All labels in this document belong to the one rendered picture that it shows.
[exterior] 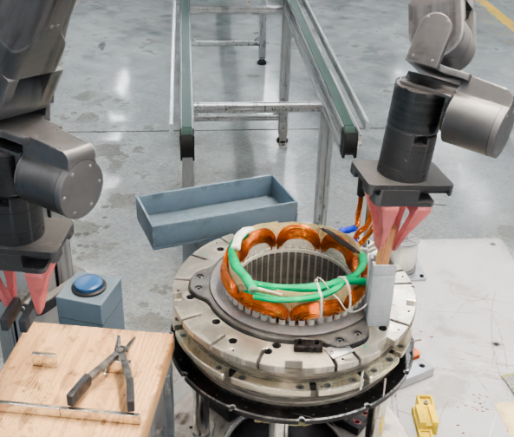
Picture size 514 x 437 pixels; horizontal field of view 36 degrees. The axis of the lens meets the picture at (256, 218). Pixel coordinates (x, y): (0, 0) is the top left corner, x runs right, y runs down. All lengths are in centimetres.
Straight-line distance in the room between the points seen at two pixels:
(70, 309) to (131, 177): 261
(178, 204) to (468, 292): 63
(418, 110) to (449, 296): 83
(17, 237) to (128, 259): 233
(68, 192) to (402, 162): 36
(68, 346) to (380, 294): 39
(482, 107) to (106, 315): 61
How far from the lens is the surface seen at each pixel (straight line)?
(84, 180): 74
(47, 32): 72
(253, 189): 140
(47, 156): 74
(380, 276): 96
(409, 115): 86
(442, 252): 177
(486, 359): 150
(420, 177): 89
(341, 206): 352
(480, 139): 84
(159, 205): 135
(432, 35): 86
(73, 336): 104
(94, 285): 116
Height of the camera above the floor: 170
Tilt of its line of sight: 30 degrees down
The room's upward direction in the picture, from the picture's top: 1 degrees clockwise
